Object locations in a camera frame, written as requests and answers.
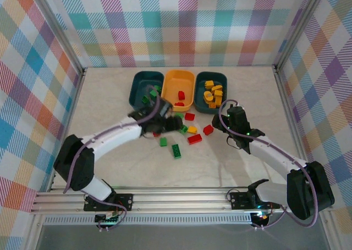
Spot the long green lego brick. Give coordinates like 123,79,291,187
171,144,182,160

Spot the teal plastic bin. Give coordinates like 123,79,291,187
128,70,165,113
194,71,228,115

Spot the orange plastic bin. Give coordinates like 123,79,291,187
161,69,196,112

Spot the small circuit board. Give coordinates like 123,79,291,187
251,211,270,226
95,213,122,225

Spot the perforated metal strip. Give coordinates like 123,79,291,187
43,216,253,225

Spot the plaid cloth backdrop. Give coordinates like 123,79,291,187
277,0,352,250
35,0,320,68
0,0,83,250

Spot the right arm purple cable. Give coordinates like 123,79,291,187
219,99,320,229

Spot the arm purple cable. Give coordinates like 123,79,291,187
219,99,320,229
62,84,161,232

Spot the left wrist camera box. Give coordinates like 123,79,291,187
158,99,174,118

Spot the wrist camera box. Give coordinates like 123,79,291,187
227,106,248,126
158,99,174,118

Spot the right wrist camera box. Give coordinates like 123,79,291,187
227,106,248,126

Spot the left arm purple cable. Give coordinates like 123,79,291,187
62,84,161,232

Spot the aluminium side rail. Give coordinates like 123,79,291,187
273,67,313,165
48,68,87,193

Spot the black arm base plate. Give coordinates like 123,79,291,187
229,191,281,210
83,193,134,213

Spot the aluminium mounting rail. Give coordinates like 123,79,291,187
30,187,292,215

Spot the aluminium frame post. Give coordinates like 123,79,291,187
273,0,329,73
26,0,86,77

